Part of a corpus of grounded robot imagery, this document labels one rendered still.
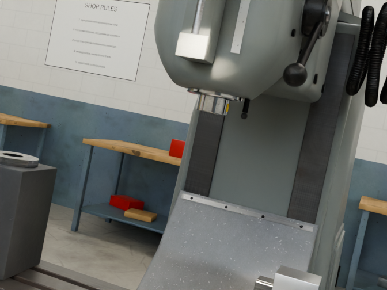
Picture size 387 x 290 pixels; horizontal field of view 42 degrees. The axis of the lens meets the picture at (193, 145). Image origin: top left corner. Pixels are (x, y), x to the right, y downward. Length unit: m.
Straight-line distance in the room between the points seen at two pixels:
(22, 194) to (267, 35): 0.48
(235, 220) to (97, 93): 4.73
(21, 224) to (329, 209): 0.62
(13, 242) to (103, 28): 5.03
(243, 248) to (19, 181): 0.48
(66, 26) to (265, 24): 5.48
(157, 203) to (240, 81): 4.74
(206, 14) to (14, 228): 0.48
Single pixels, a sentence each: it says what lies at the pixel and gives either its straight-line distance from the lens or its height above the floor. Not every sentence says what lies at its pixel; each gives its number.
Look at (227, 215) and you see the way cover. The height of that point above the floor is 1.07.
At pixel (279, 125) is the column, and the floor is 1.29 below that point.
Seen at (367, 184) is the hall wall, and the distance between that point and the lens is 4.91.
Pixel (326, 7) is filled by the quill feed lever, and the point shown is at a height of 1.46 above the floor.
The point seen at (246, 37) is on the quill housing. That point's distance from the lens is 0.67.
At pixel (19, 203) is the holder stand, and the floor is 1.07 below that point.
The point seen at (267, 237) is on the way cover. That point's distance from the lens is 1.10.
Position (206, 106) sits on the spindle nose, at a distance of 0.73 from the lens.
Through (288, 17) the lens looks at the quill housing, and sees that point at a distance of 0.70.
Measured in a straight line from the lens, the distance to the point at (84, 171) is 4.85.
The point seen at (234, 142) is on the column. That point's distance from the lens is 1.13.
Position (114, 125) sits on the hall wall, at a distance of 5.60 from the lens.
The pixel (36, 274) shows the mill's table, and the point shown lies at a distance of 0.97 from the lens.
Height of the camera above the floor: 1.27
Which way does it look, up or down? 3 degrees down
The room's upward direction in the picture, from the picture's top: 11 degrees clockwise
